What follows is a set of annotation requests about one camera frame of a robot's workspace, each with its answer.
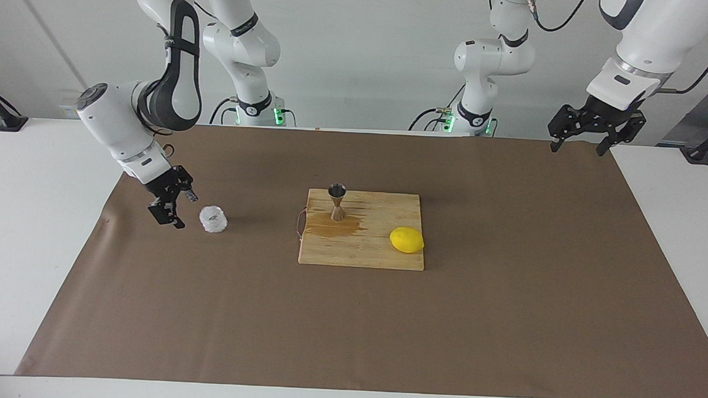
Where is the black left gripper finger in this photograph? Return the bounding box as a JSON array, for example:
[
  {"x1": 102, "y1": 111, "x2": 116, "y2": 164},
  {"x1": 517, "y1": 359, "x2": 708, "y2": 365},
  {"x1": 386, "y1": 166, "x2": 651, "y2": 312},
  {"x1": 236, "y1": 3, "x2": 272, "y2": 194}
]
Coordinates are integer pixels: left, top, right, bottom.
[
  {"x1": 547, "y1": 104, "x2": 590, "y2": 154},
  {"x1": 596, "y1": 110, "x2": 647, "y2": 158}
]

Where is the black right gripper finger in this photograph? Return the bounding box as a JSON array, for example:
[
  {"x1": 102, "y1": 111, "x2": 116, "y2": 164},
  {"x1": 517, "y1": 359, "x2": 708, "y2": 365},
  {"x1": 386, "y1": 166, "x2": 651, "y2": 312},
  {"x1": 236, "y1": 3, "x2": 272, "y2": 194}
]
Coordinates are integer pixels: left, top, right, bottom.
[
  {"x1": 177, "y1": 171, "x2": 200, "y2": 203},
  {"x1": 147, "y1": 199, "x2": 187, "y2": 229}
]

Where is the small clear glass cup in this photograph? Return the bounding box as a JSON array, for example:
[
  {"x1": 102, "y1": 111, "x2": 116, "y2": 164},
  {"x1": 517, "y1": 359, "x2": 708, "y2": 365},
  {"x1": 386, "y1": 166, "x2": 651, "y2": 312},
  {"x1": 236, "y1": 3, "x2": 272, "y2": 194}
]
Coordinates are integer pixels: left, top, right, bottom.
[{"x1": 198, "y1": 205, "x2": 229, "y2": 235}]

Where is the steel double jigger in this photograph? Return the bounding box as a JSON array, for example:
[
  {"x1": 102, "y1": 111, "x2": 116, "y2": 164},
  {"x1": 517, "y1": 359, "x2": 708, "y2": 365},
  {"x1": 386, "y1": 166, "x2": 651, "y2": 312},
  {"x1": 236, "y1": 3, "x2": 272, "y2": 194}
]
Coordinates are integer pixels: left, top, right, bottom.
[{"x1": 327, "y1": 183, "x2": 348, "y2": 223}]

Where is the black clamp stand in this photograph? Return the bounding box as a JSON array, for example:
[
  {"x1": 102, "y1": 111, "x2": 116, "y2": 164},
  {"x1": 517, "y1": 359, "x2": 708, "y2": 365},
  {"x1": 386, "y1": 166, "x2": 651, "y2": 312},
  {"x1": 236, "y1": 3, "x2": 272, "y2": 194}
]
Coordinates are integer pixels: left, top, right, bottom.
[
  {"x1": 682, "y1": 116, "x2": 708, "y2": 165},
  {"x1": 0, "y1": 83, "x2": 30, "y2": 133}
]

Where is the brown paper table mat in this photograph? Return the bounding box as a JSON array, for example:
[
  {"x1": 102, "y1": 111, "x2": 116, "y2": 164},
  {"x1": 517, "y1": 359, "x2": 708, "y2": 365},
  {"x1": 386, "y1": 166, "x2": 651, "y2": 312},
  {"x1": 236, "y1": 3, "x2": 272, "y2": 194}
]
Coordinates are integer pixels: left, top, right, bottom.
[{"x1": 15, "y1": 118, "x2": 708, "y2": 398}]

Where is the wooden cutting board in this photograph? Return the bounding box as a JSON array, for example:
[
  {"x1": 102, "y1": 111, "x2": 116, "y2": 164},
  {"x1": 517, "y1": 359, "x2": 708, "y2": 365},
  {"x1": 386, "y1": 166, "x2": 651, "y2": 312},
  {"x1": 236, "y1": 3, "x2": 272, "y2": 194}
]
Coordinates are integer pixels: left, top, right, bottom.
[{"x1": 294, "y1": 188, "x2": 427, "y2": 271}]

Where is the yellow lemon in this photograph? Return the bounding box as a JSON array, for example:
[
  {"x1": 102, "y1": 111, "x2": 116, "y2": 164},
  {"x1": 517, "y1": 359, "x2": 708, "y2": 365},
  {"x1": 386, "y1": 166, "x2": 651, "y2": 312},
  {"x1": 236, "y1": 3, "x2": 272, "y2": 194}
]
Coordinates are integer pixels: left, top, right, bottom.
[{"x1": 388, "y1": 226, "x2": 426, "y2": 254}]

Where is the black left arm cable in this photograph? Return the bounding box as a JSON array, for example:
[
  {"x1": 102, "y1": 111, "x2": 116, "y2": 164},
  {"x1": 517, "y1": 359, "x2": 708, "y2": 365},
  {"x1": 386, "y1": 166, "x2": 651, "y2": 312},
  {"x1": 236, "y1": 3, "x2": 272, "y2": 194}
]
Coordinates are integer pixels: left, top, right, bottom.
[{"x1": 526, "y1": 0, "x2": 708, "y2": 95}]

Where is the black right base cable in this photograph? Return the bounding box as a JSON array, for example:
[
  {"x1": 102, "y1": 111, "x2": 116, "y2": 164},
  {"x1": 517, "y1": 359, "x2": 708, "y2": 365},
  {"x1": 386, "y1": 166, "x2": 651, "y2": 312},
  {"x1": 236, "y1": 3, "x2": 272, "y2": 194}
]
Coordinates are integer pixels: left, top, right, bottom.
[{"x1": 210, "y1": 97, "x2": 240, "y2": 126}]

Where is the black base cable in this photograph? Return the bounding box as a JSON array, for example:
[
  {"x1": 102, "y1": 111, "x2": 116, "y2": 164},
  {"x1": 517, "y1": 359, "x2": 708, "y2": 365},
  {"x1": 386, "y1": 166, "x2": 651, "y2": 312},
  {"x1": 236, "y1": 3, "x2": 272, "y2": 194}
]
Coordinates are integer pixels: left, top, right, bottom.
[
  {"x1": 210, "y1": 97, "x2": 240, "y2": 126},
  {"x1": 408, "y1": 83, "x2": 466, "y2": 134}
]

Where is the white wall socket box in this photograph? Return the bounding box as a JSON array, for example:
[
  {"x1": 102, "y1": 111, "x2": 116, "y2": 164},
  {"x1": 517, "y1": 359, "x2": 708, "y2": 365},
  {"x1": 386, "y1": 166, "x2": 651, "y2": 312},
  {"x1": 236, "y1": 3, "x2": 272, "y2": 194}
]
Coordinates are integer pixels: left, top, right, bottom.
[{"x1": 58, "y1": 89, "x2": 85, "y2": 120}]

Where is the black left base cable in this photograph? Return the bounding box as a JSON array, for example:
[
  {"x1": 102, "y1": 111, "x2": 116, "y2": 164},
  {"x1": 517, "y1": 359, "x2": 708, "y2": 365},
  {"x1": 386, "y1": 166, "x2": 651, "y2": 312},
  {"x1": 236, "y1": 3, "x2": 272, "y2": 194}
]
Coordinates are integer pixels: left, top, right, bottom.
[{"x1": 408, "y1": 83, "x2": 466, "y2": 134}]

